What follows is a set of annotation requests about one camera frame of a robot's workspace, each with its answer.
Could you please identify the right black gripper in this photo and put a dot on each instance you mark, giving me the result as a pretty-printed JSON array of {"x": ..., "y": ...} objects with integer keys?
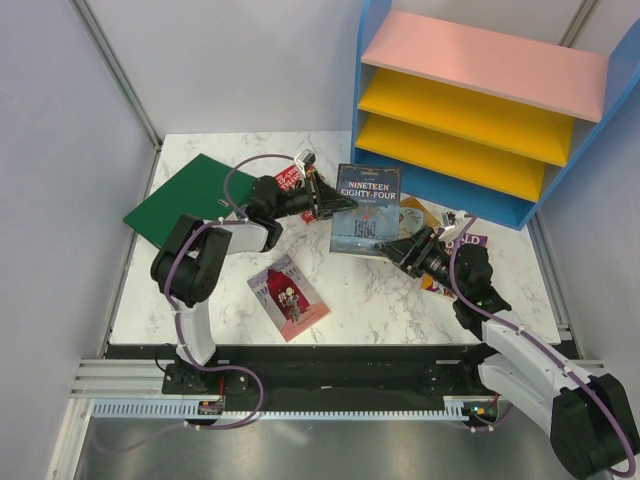
[{"x": 411, "y": 252}]

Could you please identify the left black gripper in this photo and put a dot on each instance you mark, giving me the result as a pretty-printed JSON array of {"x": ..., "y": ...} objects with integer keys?
[{"x": 328, "y": 199}]

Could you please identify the orange Hello book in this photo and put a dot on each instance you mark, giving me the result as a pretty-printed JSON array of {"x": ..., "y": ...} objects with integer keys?
[{"x": 413, "y": 216}]

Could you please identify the blue Nineteen Eighty-Four book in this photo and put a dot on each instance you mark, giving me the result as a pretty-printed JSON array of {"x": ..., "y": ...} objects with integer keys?
[{"x": 375, "y": 219}]

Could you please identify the red Treehouse book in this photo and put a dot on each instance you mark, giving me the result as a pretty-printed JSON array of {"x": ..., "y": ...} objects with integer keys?
[{"x": 291, "y": 178}]

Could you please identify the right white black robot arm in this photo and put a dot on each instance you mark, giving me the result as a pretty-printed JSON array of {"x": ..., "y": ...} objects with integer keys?
[{"x": 586, "y": 417}]

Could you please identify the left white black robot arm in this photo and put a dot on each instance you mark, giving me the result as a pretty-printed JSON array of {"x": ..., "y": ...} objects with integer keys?
[{"x": 189, "y": 264}]

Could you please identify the green lever arch binder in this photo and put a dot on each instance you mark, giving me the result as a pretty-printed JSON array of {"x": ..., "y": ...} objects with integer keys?
[{"x": 196, "y": 189}]

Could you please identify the red and pink castle book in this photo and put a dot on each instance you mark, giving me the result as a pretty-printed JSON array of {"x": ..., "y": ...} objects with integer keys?
[{"x": 289, "y": 299}]

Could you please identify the colourful wooden bookshelf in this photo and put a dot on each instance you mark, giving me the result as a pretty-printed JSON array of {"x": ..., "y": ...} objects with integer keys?
[{"x": 477, "y": 120}]

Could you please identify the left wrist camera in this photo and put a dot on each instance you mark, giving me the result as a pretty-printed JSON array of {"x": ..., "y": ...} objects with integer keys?
[{"x": 304, "y": 161}]

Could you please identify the white slotted cable duct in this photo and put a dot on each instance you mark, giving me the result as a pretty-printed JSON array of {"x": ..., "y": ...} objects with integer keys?
[{"x": 192, "y": 409}]

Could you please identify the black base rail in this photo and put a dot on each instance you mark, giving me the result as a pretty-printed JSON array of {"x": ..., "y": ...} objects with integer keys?
[{"x": 320, "y": 377}]

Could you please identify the aluminium corner post right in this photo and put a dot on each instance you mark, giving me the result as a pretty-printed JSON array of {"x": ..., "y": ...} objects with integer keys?
[{"x": 578, "y": 22}]

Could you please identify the aluminium corner post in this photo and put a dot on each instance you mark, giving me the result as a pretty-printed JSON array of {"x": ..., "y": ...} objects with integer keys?
[
  {"x": 110, "y": 58},
  {"x": 578, "y": 22}
]

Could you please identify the aluminium corner post left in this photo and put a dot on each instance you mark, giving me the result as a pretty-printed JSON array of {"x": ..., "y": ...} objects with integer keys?
[{"x": 110, "y": 58}]

